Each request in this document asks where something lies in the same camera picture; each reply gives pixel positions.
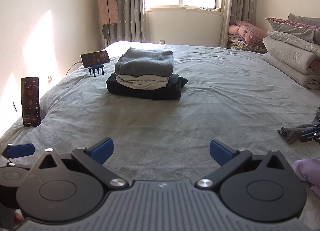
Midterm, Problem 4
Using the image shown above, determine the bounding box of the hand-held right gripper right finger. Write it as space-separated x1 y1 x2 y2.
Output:
195 140 290 191

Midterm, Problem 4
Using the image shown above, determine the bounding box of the upright smartphone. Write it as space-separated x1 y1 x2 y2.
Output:
21 76 42 127

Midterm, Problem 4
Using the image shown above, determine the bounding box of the grey patterned knit sweater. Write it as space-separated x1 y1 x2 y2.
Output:
114 47 174 77

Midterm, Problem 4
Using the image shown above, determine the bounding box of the striped folded blanket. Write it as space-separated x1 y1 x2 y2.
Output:
228 35 268 54

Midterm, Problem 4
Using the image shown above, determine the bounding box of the white charging cable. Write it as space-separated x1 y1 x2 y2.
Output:
65 61 83 77

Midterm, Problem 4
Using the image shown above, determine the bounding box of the grey star-patterned curtain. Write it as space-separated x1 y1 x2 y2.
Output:
218 0 257 48
107 0 150 43

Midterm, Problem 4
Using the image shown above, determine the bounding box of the crumpled grey garment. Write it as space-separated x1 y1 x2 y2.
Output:
278 107 320 145

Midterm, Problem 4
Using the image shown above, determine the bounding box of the grey pillow with pink trim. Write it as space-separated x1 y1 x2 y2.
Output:
265 17 320 49

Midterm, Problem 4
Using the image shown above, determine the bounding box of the purple garment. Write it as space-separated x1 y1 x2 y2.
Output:
294 159 320 198

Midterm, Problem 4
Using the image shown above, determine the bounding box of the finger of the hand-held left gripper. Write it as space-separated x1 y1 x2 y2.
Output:
0 143 36 170

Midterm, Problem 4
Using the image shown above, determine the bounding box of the sideways smartphone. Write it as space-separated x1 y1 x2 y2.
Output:
80 50 110 67

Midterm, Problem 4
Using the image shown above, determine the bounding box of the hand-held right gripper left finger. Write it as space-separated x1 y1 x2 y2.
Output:
30 137 129 191

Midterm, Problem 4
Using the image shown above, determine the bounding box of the pink pillows pile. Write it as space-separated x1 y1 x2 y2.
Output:
228 20 268 44

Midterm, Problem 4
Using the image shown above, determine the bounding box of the bed with grey sheet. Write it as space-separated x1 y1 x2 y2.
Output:
0 41 320 231

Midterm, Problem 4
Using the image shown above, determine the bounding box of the folded white garment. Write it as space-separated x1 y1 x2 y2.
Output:
115 74 170 90

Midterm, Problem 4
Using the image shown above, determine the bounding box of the folded dark garment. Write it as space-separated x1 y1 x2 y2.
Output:
106 72 188 100

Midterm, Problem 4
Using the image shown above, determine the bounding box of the pink hanging jacket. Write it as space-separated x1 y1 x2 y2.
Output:
97 0 119 25

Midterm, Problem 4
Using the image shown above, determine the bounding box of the blue chair-shaped phone stand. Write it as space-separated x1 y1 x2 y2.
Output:
88 64 105 78

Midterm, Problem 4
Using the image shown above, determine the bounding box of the grey hanging strap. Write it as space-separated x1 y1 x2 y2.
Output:
102 24 111 41

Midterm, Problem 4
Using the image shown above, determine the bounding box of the folded light grey quilt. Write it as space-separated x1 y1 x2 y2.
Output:
262 36 320 90

